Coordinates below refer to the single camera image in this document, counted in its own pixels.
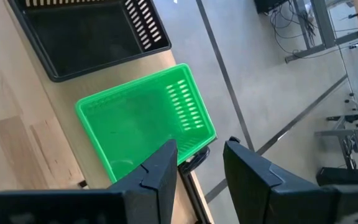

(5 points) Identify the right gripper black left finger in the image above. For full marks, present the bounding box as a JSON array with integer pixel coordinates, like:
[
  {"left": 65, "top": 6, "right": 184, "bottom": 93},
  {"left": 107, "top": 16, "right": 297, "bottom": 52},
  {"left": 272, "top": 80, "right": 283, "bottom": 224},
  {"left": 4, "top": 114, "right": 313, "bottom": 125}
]
[{"left": 0, "top": 139, "right": 179, "bottom": 224}]

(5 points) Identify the black aluminium table frame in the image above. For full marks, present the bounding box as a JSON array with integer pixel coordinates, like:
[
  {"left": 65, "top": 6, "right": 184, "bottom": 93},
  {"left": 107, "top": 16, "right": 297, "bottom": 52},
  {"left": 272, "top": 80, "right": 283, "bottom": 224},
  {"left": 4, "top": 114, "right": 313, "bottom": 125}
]
[{"left": 178, "top": 169, "right": 213, "bottom": 224}]

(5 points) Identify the grey metal desk frame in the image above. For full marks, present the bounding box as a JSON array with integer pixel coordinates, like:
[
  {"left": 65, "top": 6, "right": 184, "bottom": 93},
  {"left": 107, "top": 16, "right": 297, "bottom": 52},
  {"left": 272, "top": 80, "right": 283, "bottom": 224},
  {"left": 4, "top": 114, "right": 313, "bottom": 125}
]
[{"left": 284, "top": 0, "right": 358, "bottom": 65}]

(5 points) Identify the black cable tangle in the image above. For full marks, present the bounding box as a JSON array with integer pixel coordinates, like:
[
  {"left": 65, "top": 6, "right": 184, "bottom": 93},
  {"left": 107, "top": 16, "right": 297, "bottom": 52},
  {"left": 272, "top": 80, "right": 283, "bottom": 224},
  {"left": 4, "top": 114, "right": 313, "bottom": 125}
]
[{"left": 268, "top": 0, "right": 318, "bottom": 60}]

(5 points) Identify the black floor box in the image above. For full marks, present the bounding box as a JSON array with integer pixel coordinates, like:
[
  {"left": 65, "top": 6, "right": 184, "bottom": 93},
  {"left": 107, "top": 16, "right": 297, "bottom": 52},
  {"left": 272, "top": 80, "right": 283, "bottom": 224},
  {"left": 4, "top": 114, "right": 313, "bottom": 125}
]
[{"left": 315, "top": 166, "right": 358, "bottom": 187}]

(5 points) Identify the black box under desk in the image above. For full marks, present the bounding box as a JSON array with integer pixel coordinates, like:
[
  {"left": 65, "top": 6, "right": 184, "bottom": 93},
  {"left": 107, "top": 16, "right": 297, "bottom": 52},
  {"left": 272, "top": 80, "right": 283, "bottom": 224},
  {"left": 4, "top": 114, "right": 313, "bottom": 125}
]
[{"left": 253, "top": 0, "right": 288, "bottom": 15}]

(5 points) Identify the green plastic basket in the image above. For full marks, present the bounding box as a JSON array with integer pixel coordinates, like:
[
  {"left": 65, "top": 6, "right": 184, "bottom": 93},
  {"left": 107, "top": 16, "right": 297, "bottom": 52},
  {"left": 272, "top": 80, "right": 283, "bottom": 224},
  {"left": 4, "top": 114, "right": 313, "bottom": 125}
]
[{"left": 75, "top": 63, "right": 218, "bottom": 184}]

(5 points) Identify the black plastic basket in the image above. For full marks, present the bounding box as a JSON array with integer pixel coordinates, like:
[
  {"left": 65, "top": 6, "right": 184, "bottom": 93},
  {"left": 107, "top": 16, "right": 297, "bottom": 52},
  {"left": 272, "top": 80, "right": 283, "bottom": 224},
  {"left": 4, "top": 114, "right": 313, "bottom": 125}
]
[{"left": 7, "top": 0, "right": 172, "bottom": 83}]

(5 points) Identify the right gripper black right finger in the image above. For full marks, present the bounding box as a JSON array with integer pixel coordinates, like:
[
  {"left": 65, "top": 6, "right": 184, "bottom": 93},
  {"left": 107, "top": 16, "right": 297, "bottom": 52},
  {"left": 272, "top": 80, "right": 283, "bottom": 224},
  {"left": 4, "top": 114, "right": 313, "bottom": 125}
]
[{"left": 223, "top": 136, "right": 358, "bottom": 224}]

